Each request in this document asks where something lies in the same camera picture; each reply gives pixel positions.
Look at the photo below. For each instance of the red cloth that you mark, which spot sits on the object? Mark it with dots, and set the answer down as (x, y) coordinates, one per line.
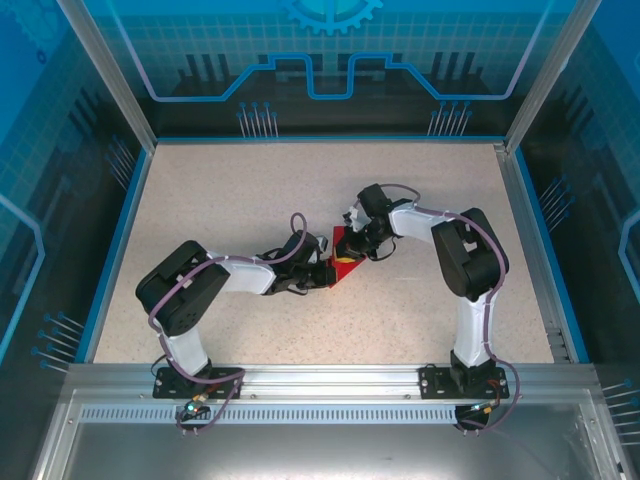
(350, 272)

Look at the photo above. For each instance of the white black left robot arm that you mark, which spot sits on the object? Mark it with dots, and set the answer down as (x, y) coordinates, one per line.
(185, 290)

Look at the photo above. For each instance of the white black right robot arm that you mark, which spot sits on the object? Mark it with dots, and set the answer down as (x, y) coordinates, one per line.
(470, 255)

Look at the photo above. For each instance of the steel sheet tray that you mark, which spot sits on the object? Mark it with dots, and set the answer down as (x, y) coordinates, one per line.
(320, 455)

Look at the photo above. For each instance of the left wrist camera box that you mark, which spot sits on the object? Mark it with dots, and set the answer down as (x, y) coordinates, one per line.
(322, 245)

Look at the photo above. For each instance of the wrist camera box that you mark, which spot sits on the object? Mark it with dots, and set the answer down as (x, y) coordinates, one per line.
(322, 245)
(356, 217)

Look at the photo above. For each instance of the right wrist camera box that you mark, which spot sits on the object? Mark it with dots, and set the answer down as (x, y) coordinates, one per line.
(356, 217)

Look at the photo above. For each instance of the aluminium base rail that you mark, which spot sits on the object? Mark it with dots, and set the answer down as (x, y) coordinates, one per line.
(330, 380)

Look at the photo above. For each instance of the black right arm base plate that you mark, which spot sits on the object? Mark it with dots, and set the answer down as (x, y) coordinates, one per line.
(430, 382)

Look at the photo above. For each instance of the aluminium side rail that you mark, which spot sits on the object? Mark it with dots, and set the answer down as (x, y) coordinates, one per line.
(531, 250)

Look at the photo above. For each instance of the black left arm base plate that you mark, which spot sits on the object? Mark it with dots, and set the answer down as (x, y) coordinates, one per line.
(162, 382)

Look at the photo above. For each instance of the aluminium corner post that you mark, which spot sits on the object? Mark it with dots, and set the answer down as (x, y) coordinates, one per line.
(119, 90)
(537, 90)

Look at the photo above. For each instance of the blue printed enclosure side panel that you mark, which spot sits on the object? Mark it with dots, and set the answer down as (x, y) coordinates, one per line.
(600, 150)
(40, 200)

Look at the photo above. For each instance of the blue printed enclosure rear panel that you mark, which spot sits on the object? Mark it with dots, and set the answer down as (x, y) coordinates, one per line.
(200, 30)

